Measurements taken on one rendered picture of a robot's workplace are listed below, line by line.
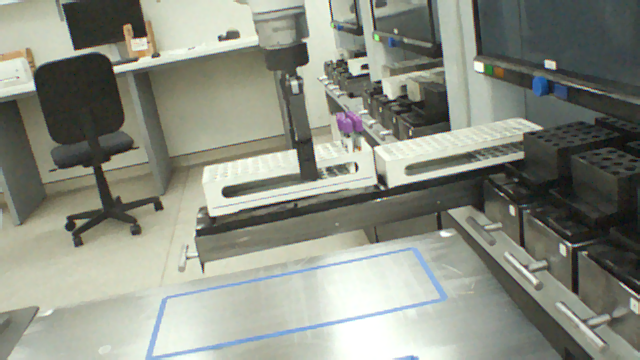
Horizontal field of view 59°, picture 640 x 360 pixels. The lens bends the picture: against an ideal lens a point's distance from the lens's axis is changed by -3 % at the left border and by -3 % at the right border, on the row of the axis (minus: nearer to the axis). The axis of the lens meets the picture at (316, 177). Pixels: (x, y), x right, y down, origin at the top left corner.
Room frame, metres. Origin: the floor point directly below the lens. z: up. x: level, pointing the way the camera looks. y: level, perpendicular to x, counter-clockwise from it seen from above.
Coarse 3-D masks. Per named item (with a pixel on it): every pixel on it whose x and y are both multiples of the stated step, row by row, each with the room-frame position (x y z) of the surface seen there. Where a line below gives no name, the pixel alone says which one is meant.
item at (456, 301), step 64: (320, 256) 0.74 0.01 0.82; (384, 256) 0.71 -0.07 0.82; (448, 256) 0.67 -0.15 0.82; (64, 320) 0.68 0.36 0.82; (128, 320) 0.65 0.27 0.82; (192, 320) 0.63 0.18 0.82; (256, 320) 0.60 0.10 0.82; (320, 320) 0.58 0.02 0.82; (384, 320) 0.55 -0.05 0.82; (448, 320) 0.53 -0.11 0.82; (512, 320) 0.51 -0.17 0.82
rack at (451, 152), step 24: (504, 120) 1.09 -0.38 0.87; (408, 144) 1.05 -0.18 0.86; (432, 144) 1.02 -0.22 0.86; (456, 144) 1.00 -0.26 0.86; (480, 144) 0.98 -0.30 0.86; (504, 144) 1.06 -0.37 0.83; (384, 168) 0.99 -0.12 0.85; (408, 168) 1.07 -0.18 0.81; (432, 168) 1.05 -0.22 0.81; (456, 168) 0.98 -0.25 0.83
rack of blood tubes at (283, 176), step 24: (336, 144) 1.05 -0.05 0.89; (216, 168) 1.02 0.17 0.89; (240, 168) 0.99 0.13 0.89; (264, 168) 0.97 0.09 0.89; (288, 168) 0.95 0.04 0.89; (336, 168) 1.02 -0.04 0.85; (360, 168) 0.96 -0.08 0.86; (216, 192) 0.94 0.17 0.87; (240, 192) 1.03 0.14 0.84; (264, 192) 0.95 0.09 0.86; (312, 192) 0.96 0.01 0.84
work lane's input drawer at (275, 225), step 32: (352, 192) 1.02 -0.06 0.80; (384, 192) 0.96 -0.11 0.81; (416, 192) 0.96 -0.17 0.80; (448, 192) 0.96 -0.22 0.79; (480, 192) 0.97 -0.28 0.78; (224, 224) 0.94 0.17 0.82; (256, 224) 0.94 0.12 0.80; (288, 224) 0.94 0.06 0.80; (320, 224) 0.94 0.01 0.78; (352, 224) 0.95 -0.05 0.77; (384, 224) 0.95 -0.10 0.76; (192, 256) 0.98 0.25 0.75; (224, 256) 0.93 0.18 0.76
